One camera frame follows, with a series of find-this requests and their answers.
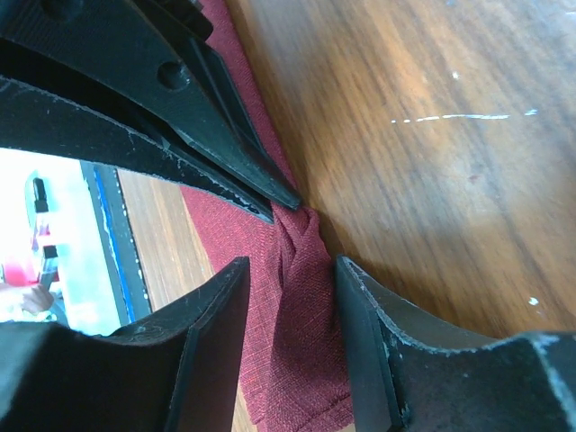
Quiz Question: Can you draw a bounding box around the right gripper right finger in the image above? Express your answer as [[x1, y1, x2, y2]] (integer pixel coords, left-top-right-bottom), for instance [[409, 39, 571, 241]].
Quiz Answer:
[[335, 256, 575, 431]]

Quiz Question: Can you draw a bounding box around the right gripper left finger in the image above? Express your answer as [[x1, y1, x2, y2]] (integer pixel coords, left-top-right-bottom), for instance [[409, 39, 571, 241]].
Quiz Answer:
[[1, 256, 250, 431]]

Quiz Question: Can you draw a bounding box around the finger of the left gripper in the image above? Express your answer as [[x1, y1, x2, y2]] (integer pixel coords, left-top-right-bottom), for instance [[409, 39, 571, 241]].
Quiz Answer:
[[1, 76, 274, 223], [1, 1, 301, 210]]

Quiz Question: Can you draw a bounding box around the dark red cloth napkin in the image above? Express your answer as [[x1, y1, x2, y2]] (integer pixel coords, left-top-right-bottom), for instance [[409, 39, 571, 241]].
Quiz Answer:
[[179, 0, 355, 428]]

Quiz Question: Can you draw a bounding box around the red background object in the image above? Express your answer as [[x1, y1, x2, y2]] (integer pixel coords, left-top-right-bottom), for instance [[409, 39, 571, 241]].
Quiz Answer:
[[2, 255, 41, 287]]

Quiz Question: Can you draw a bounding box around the person in background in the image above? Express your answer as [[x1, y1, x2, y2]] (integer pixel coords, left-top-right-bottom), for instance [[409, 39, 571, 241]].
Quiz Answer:
[[1, 283, 54, 315]]

